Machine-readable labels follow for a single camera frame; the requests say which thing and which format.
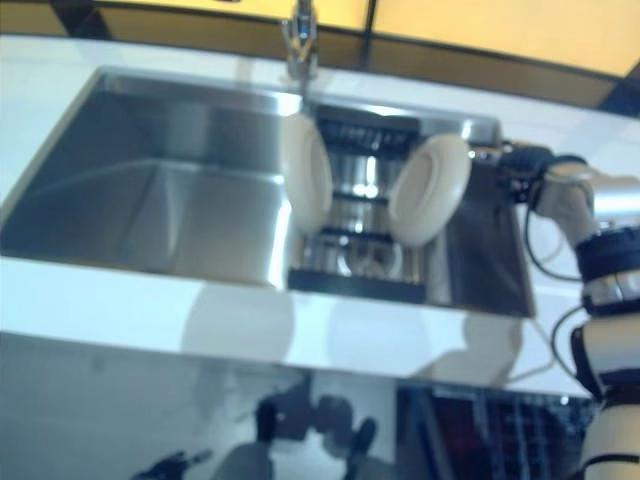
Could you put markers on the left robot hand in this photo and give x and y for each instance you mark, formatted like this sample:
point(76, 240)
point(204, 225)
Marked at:
point(165, 470)

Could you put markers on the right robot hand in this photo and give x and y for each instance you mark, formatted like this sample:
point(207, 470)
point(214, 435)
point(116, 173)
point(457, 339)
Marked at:
point(525, 160)

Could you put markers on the cream round plate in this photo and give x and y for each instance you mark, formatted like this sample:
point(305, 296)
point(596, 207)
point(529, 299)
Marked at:
point(305, 175)
point(425, 195)

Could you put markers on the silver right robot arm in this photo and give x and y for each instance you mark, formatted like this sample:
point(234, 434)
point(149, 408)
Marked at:
point(615, 200)

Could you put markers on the white cabinet door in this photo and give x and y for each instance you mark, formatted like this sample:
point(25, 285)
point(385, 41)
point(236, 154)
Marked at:
point(385, 420)
point(100, 400)

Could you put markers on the black sink drying rack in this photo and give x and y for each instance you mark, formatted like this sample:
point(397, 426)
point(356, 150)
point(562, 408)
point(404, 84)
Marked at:
point(360, 287)

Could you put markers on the chrome pull-down kitchen faucet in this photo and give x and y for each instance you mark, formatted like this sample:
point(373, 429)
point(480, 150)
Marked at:
point(300, 45)

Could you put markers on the stainless steel sink basin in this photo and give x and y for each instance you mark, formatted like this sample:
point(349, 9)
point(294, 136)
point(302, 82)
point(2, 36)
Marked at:
point(150, 200)

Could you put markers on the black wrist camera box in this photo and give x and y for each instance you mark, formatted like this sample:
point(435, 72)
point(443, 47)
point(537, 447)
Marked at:
point(517, 190)

